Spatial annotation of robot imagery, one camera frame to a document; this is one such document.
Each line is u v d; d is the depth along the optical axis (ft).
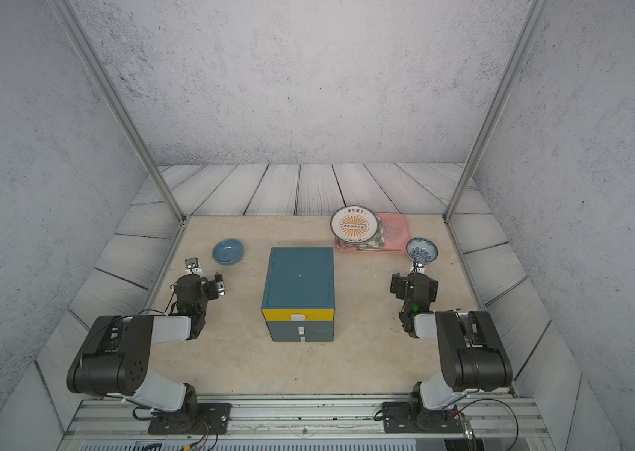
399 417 2.38
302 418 2.44
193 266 2.66
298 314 2.37
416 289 2.34
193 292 2.41
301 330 2.54
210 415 2.40
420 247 3.54
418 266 2.59
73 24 2.35
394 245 3.64
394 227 3.65
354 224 3.77
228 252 3.52
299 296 2.38
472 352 1.46
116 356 1.49
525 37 2.44
